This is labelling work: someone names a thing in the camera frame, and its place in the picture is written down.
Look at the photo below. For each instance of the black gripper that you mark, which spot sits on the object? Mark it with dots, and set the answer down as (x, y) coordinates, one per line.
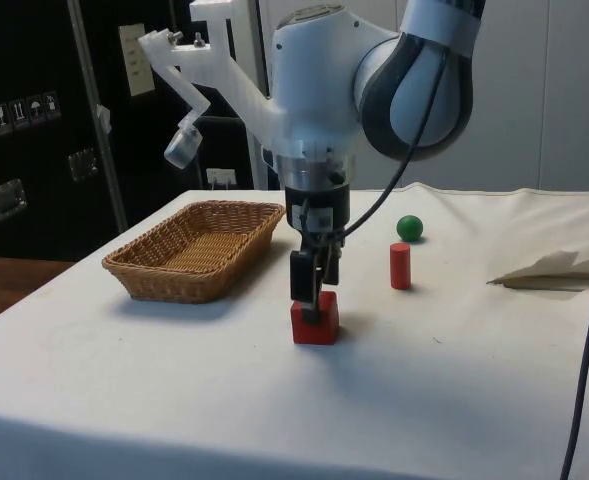
(319, 200)

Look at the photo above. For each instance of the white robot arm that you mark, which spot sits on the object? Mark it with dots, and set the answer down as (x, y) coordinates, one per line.
(314, 75)

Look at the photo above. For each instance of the red cylinder block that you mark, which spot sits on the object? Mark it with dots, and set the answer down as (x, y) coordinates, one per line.
(400, 267)

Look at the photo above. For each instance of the wicker basket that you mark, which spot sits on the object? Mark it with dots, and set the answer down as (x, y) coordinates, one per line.
(194, 250)

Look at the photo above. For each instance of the red cube block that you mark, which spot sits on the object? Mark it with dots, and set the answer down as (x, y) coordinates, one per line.
(326, 320)

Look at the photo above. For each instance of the green ball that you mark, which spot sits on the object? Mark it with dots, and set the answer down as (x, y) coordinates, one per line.
(409, 228)

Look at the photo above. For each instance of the pale locker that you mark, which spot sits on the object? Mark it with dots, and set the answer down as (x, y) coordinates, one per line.
(574, 100)

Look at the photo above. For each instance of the black cabinet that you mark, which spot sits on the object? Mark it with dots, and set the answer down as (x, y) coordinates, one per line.
(34, 60)

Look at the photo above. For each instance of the white printed bracket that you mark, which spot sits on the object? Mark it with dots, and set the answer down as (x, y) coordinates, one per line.
(214, 65)

